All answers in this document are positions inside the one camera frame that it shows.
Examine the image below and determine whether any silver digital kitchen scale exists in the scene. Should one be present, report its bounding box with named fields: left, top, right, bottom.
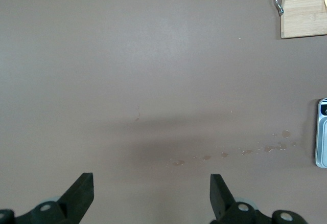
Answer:
left=314, top=98, right=327, bottom=168

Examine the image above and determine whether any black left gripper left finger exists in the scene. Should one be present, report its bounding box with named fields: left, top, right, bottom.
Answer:
left=0, top=172, right=95, bottom=224

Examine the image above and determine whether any wooden cutting board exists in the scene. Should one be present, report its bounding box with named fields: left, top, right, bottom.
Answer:
left=274, top=0, right=327, bottom=39

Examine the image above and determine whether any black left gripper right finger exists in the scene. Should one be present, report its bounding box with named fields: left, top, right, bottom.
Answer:
left=210, top=173, right=307, bottom=224

